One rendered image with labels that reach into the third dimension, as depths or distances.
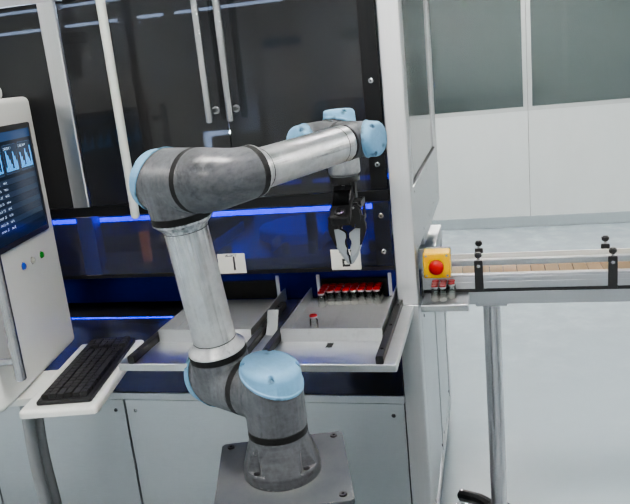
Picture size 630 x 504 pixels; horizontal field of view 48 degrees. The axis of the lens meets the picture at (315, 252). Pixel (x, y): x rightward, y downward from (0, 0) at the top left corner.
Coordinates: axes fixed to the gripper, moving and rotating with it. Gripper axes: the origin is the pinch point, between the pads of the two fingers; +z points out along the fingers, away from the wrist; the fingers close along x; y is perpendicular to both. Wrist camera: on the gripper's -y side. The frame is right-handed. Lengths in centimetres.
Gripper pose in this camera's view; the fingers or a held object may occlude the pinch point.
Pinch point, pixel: (350, 259)
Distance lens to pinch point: 171.0
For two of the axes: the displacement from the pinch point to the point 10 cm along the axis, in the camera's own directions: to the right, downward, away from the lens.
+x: -9.7, 0.4, 2.4
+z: 1.0, 9.6, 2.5
